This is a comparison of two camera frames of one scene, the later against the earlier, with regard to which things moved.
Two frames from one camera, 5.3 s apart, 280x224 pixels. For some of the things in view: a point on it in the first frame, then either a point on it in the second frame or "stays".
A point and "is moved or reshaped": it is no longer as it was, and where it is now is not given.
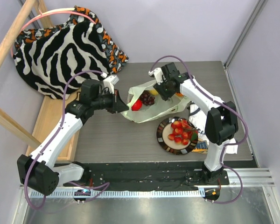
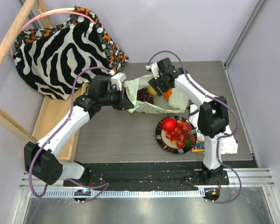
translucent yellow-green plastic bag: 145,103 is moved or reshaped
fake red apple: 136,105 -> 169,124
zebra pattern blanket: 46,62 stays
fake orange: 179,94 is moved or reshaped
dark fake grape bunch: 147,100 is moved or reshaped
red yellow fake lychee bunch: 182,133 is moved or reshaped
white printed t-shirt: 197,116 stays
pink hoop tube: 49,13 stays
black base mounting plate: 151,176 stays
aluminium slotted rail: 115,192 stays
